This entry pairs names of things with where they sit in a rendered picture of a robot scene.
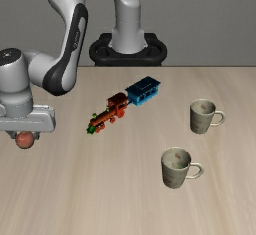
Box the red-orange peach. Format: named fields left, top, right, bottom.
left=15, top=130, right=36, bottom=150

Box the red and blue toy train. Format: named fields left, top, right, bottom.
left=86, top=75, right=162, bottom=135

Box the beige mug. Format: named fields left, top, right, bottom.
left=189, top=98, right=227, bottom=135
left=160, top=146, right=205, bottom=190

